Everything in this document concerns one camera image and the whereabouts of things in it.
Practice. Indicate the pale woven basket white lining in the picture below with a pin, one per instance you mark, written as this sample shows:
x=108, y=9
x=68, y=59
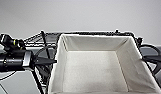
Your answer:
x=92, y=70

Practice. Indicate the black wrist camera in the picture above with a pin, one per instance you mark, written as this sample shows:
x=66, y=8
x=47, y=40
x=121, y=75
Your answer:
x=11, y=42

